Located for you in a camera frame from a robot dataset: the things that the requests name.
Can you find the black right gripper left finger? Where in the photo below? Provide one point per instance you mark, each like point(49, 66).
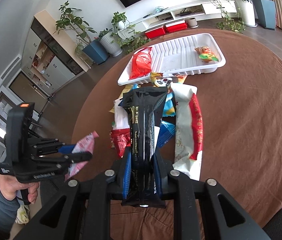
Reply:
point(119, 186)

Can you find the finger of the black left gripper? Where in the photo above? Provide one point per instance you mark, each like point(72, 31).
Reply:
point(57, 160)
point(47, 146)

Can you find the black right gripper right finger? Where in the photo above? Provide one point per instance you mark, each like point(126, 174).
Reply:
point(162, 168)

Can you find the pink snack packet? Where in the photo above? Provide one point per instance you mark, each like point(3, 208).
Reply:
point(86, 144)

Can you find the blue roll cake package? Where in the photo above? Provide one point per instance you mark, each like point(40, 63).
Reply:
point(145, 108)

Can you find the red crinkle-edge snack packet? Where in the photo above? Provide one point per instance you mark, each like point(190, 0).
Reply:
point(120, 139)

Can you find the black snack package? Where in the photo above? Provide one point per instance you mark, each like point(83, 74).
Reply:
point(142, 187)

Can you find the left hand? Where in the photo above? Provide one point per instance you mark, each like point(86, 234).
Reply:
point(9, 187)

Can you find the white red long snack package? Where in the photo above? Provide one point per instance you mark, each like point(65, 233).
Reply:
point(189, 131)

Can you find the light blue snack packet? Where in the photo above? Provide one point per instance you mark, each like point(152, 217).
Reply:
point(169, 109)

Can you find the yellow snack packet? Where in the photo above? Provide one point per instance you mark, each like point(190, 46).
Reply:
point(127, 89)

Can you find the cartoon face snack packet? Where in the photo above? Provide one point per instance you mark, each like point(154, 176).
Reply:
point(164, 80)

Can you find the wooden white cabinet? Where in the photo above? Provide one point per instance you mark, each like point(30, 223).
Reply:
point(49, 58)

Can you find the red chip bag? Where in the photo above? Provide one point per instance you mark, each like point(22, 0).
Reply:
point(141, 63)

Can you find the brown tablecloth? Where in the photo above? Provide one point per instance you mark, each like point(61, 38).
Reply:
point(241, 105)

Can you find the blue square planter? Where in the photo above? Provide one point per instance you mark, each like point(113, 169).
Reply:
point(96, 51)

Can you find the white plastic tray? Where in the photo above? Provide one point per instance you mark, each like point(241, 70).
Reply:
point(178, 56)

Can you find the orange snack packet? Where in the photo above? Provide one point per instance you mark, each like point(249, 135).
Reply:
point(205, 54)

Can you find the white ribbed planter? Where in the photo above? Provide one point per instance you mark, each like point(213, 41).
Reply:
point(110, 45)

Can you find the red storage box left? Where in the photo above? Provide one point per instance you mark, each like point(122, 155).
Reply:
point(154, 33)

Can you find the red storage box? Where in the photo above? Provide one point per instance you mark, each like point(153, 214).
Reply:
point(154, 33)
point(176, 26)

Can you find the red storage box right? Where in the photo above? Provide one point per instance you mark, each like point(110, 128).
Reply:
point(176, 26)

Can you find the small round pot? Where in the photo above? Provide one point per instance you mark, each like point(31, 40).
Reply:
point(191, 22)

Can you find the white tv console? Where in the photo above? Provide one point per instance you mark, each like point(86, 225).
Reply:
point(201, 10)

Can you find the white tall planter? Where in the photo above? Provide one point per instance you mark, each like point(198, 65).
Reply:
point(246, 10)

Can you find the blue-grey tall planter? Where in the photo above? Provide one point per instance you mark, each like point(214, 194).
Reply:
point(266, 12)

